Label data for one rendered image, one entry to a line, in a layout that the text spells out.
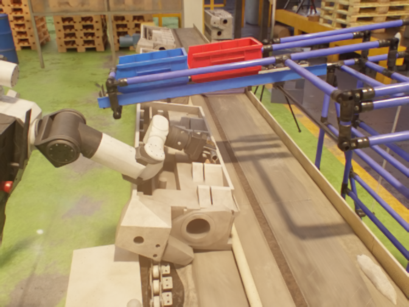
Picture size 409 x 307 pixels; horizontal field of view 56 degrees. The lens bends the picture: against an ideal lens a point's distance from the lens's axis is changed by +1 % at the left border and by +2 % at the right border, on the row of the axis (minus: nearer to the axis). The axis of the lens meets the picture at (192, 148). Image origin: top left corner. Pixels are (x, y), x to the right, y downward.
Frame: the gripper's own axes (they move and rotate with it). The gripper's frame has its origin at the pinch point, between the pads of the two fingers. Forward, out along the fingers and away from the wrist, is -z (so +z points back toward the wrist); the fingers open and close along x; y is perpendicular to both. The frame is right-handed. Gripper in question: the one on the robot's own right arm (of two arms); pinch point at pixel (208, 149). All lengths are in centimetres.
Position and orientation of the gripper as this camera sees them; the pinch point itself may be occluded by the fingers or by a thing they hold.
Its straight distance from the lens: 156.0
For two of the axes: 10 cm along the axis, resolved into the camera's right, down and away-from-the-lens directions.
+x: -4.0, 8.4, 3.6
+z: -9.1, -3.2, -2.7
